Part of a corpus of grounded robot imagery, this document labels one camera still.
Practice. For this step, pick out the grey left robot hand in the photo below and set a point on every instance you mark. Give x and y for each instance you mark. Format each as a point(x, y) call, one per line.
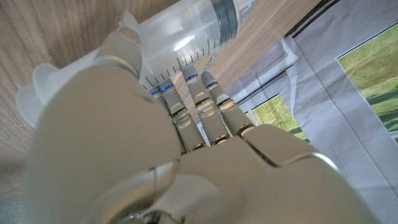
point(217, 186)

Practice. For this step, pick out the clear plastic syringe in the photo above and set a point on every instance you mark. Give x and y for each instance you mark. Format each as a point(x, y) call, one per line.
point(180, 34)

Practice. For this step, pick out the printed window backdrop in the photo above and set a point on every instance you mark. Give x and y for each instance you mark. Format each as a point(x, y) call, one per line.
point(326, 93)

